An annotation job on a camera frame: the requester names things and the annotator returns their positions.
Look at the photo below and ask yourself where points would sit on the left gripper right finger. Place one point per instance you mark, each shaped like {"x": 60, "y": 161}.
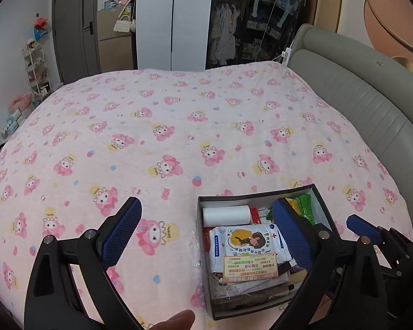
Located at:
{"x": 297, "y": 232}

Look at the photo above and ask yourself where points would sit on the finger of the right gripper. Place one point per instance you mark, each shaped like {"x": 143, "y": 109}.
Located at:
{"x": 361, "y": 227}

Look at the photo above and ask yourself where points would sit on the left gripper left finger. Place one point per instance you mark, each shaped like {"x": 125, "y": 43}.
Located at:
{"x": 117, "y": 230}

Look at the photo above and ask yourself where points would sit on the green snack packet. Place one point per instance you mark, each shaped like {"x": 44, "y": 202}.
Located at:
{"x": 300, "y": 202}

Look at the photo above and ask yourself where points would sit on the white blue wet wipes pack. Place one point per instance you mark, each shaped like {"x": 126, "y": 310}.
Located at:
{"x": 254, "y": 239}

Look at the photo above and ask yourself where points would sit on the cartoon sticker card packet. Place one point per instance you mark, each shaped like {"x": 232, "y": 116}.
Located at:
{"x": 238, "y": 269}

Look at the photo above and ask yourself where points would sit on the person's left hand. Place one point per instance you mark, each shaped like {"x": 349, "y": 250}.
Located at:
{"x": 180, "y": 321}

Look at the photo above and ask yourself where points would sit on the black storage box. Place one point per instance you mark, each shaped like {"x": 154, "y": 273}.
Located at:
{"x": 223, "y": 301}

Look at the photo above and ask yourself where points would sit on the white paper roll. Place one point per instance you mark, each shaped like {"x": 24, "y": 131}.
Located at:
{"x": 226, "y": 216}

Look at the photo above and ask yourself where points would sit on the pink cartoon blanket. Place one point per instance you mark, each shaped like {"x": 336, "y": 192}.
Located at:
{"x": 167, "y": 138}

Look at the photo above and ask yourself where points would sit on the grey padded bed headboard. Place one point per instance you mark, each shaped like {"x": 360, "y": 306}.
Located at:
{"x": 371, "y": 90}

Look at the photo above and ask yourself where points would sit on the white shoe rack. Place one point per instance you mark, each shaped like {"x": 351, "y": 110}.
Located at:
{"x": 36, "y": 71}

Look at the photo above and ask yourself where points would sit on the black skateboard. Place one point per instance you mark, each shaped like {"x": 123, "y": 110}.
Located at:
{"x": 283, "y": 22}

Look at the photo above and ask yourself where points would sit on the white wardrobe door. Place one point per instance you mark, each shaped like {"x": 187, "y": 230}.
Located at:
{"x": 172, "y": 35}

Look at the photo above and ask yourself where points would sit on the dark grey door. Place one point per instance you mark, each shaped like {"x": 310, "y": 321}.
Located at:
{"x": 74, "y": 27}

